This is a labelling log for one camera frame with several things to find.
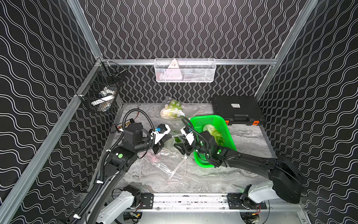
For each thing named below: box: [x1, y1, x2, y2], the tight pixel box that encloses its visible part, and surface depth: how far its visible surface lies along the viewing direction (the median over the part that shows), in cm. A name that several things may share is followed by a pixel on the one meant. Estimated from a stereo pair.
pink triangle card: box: [165, 58, 183, 80], surface depth 92 cm
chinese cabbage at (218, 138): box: [202, 124, 225, 147], surface depth 92 cm
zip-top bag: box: [137, 147, 188, 184], surface depth 84 cm
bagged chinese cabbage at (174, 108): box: [159, 95, 201, 120], surface depth 109 cm
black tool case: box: [211, 95, 266, 126], surface depth 111 cm
